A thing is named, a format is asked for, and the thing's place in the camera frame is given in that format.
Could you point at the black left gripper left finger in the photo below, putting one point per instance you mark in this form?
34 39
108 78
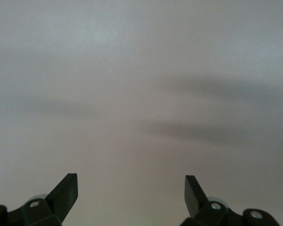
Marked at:
61 200

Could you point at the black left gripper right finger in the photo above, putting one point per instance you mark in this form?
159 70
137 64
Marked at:
195 200

